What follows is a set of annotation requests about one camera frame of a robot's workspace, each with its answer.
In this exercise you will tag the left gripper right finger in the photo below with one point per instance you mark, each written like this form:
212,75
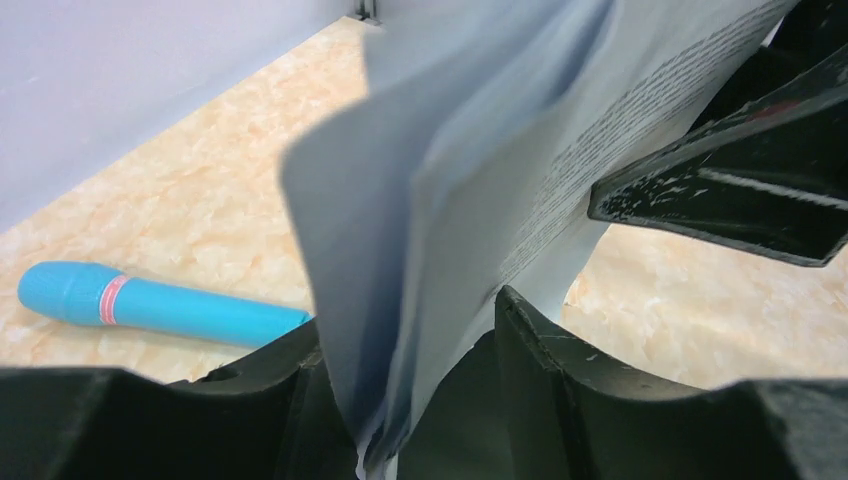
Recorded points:
532,401

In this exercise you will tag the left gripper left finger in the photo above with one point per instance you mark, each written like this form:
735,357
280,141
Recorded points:
268,415

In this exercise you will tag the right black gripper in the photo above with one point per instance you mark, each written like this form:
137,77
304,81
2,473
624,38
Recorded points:
771,178

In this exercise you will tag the turquoise marker pen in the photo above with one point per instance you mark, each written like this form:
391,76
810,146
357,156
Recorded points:
92,294

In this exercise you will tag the white printed paper stack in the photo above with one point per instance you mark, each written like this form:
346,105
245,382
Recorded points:
467,167

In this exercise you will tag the left aluminium corner post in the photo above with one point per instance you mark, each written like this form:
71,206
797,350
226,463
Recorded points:
366,10

